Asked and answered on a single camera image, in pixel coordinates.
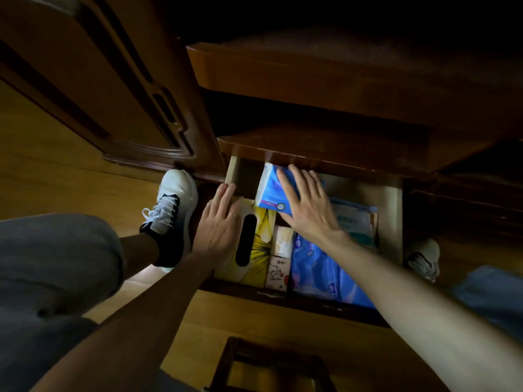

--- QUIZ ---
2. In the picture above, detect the person's right hand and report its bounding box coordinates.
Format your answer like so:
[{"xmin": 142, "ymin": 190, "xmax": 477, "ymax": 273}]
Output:
[{"xmin": 276, "ymin": 164, "xmax": 349, "ymax": 249}]

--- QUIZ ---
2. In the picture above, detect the person's left hand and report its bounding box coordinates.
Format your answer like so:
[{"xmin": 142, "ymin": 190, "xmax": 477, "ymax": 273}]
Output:
[{"xmin": 192, "ymin": 182, "xmax": 242, "ymax": 267}]

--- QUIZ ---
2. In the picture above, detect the blue tissue packet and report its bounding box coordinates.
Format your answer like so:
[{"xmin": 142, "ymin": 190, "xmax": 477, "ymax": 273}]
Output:
[{"xmin": 255, "ymin": 162, "xmax": 325, "ymax": 217}]

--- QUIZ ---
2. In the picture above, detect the person's left forearm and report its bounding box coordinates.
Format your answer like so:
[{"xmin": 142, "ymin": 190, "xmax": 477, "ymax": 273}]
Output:
[{"xmin": 29, "ymin": 252, "xmax": 215, "ymax": 392}]

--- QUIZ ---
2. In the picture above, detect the person's right forearm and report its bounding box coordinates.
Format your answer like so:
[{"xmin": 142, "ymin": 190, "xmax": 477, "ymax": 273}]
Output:
[{"xmin": 325, "ymin": 234, "xmax": 523, "ymax": 392}]

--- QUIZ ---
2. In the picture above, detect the cream pocket tissue pack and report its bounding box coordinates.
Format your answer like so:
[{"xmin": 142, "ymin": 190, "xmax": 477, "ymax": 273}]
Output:
[{"xmin": 271, "ymin": 225, "xmax": 295, "ymax": 260}]

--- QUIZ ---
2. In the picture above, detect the white and black left sneaker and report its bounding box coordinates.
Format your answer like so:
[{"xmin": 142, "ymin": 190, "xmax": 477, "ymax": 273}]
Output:
[{"xmin": 139, "ymin": 169, "xmax": 199, "ymax": 269}]

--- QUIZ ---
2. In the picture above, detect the white and black sneaker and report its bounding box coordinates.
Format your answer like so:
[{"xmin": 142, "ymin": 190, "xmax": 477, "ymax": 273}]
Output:
[
  {"xmin": 403, "ymin": 238, "xmax": 441, "ymax": 283},
  {"xmin": 139, "ymin": 169, "xmax": 199, "ymax": 269}
]

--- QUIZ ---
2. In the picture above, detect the yellow tissue box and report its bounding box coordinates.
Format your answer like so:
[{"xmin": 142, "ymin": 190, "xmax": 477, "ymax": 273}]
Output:
[{"xmin": 213, "ymin": 196, "xmax": 278, "ymax": 289}]

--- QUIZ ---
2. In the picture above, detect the white and teal package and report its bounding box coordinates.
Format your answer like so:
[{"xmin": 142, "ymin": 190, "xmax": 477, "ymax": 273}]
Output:
[{"xmin": 329, "ymin": 197, "xmax": 379, "ymax": 250}]

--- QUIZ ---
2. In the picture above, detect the white red-print pocket tissue pack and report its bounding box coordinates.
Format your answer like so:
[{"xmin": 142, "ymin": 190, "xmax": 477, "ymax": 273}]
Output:
[{"xmin": 264, "ymin": 255, "xmax": 292, "ymax": 293}]

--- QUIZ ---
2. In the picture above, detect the large blue plastic package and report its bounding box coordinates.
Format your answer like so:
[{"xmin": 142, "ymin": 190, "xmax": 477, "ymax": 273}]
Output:
[{"xmin": 290, "ymin": 232, "xmax": 377, "ymax": 310}]

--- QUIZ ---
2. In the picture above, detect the open wooden drawer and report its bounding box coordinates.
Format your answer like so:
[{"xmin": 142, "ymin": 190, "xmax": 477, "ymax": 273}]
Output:
[{"xmin": 195, "ymin": 155, "xmax": 406, "ymax": 329}]

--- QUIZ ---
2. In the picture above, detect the dark wooden cabinet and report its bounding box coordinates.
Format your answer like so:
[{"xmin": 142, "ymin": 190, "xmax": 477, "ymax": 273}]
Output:
[{"xmin": 185, "ymin": 27, "xmax": 523, "ymax": 245}]

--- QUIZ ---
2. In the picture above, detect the white and black right sneaker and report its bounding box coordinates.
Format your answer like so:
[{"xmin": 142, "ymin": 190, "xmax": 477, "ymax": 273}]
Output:
[{"xmin": 403, "ymin": 238, "xmax": 441, "ymax": 283}]

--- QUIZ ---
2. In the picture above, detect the dark wooden stool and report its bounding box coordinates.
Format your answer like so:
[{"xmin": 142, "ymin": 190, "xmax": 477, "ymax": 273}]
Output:
[{"xmin": 203, "ymin": 336, "xmax": 338, "ymax": 392}]

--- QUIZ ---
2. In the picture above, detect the carved wooden cabinet door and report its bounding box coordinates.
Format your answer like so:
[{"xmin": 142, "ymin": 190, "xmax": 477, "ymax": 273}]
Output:
[{"xmin": 0, "ymin": 0, "xmax": 226, "ymax": 181}]

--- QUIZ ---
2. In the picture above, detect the person's left leg in jeans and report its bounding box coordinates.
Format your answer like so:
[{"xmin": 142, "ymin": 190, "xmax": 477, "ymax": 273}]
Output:
[{"xmin": 0, "ymin": 213, "xmax": 161, "ymax": 392}]

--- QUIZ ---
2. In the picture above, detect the person's leg in jeans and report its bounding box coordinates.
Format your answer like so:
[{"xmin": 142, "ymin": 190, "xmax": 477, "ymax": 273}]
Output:
[
  {"xmin": 0, "ymin": 213, "xmax": 161, "ymax": 392},
  {"xmin": 450, "ymin": 264, "xmax": 523, "ymax": 344}
]

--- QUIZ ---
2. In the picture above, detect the person's right leg in jeans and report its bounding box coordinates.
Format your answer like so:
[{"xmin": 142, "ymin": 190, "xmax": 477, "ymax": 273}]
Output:
[{"xmin": 450, "ymin": 264, "xmax": 523, "ymax": 344}]

